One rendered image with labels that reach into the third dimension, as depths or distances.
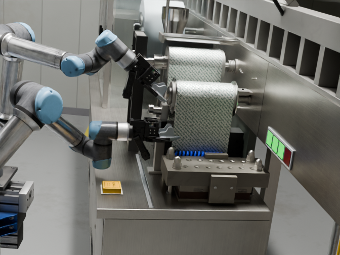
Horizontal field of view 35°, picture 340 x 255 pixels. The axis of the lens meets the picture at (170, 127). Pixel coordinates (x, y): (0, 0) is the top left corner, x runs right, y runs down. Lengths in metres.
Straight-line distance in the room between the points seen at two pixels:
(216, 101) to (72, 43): 3.85
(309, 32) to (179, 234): 0.87
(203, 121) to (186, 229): 0.44
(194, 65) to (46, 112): 0.78
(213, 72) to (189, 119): 0.31
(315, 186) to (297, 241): 2.23
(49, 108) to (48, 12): 4.07
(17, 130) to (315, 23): 1.01
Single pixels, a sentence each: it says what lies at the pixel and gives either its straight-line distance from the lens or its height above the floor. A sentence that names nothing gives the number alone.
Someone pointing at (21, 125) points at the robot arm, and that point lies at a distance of 1.83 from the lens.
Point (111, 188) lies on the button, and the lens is 2.07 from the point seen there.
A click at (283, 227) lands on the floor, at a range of 4.02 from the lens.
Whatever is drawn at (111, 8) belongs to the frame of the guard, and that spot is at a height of 1.47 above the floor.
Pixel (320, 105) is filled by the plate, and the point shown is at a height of 1.41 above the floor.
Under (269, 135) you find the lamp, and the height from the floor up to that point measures 1.20.
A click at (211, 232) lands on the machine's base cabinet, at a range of 2.08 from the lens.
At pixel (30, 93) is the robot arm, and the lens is 1.86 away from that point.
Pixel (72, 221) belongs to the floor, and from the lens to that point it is 3.77.
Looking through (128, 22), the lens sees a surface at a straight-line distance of 3.08.
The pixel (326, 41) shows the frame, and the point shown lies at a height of 1.59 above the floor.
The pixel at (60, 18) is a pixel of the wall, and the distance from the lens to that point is 5.85.
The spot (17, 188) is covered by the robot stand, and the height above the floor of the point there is 0.75.
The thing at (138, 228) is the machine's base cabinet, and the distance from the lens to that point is 2.02.
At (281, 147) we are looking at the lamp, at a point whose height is 1.20.
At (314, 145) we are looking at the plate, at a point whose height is 1.29.
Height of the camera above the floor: 1.79
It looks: 18 degrees down
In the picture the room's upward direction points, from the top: 6 degrees clockwise
